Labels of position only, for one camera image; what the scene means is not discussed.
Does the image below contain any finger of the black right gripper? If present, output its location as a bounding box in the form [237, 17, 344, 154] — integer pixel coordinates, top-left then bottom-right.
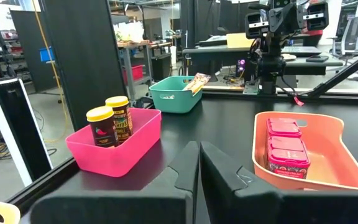
[286, 7, 305, 33]
[267, 9, 287, 35]

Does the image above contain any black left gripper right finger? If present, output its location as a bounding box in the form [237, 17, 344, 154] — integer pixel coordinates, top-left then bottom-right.
[200, 141, 358, 224]

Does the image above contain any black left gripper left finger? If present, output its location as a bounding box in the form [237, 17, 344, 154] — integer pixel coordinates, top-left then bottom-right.
[29, 140, 200, 224]

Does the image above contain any red-lid smoked paprika tin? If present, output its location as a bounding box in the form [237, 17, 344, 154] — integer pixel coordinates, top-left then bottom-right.
[265, 117, 303, 139]
[266, 136, 311, 180]

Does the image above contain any yellow-lid chili logo jar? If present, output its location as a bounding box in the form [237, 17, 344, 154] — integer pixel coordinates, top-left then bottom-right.
[85, 105, 120, 149]

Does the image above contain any yellow-lid crunchy onion jar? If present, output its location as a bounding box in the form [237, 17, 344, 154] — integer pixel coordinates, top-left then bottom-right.
[104, 95, 134, 144]

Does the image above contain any orange spice packet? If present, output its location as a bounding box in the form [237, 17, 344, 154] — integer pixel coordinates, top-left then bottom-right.
[183, 72, 212, 95]

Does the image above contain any open laptop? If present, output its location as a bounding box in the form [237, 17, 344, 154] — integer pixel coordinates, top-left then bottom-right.
[280, 45, 323, 58]

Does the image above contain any white round plate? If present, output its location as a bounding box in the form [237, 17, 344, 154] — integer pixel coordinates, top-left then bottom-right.
[280, 53, 298, 62]

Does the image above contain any pale orange storage box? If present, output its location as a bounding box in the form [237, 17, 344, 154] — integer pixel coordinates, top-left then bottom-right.
[226, 32, 255, 49]

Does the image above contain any black smartphone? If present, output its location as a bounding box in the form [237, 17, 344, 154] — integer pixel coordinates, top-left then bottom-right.
[305, 55, 330, 63]

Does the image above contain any grey office chair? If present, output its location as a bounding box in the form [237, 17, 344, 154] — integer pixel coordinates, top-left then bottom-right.
[327, 14, 358, 57]

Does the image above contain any black office desk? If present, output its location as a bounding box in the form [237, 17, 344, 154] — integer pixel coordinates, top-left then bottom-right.
[181, 44, 345, 77]

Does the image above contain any pink plastic bin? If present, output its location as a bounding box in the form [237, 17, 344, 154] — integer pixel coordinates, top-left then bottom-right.
[65, 107, 162, 179]

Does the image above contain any computer tower purple light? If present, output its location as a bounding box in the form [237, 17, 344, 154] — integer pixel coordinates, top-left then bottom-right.
[235, 58, 247, 75]

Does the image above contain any orange plastic bin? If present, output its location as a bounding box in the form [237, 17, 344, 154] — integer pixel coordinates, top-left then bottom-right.
[252, 111, 358, 192]

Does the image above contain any teal plastic bin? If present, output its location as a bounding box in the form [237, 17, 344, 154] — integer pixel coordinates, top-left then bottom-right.
[149, 75, 204, 114]

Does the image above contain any black waste bin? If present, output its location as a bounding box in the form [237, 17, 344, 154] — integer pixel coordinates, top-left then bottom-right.
[150, 52, 173, 82]

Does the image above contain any white and black tower fan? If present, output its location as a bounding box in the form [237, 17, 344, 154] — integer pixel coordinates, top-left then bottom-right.
[0, 77, 54, 188]

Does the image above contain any red storage bin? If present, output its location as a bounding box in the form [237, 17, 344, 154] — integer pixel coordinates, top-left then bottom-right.
[121, 64, 145, 83]

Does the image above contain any wooden top metal workbench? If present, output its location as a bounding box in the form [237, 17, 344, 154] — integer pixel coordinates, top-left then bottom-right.
[116, 39, 173, 101]

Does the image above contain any black partition panel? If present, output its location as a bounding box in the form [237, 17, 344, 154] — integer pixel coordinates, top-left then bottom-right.
[9, 9, 57, 93]
[40, 0, 127, 132]

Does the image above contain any blue storage bin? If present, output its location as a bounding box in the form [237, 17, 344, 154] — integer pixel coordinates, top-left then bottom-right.
[38, 45, 56, 63]

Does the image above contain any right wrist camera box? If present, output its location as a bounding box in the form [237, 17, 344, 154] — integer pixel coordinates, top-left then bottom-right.
[268, 0, 292, 9]

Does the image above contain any black diagonal frame brace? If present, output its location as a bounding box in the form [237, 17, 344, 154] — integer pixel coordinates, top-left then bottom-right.
[305, 45, 358, 98]

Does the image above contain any yellow floor cable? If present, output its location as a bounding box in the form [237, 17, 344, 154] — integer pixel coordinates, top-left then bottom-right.
[30, 0, 70, 144]

